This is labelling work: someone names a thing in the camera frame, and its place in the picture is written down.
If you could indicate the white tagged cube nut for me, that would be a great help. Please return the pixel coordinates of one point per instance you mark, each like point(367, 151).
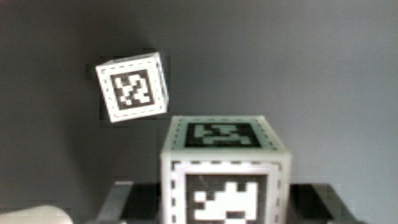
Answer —
point(225, 171)

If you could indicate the white chair back frame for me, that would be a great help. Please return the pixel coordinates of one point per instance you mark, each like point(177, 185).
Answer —
point(38, 215)

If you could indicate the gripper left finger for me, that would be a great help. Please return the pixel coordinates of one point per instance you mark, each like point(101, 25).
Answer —
point(113, 208)

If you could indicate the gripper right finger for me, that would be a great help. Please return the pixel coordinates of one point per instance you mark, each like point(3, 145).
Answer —
point(342, 216)

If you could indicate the white tagged cube far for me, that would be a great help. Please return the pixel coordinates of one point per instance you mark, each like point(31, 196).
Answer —
point(134, 87)

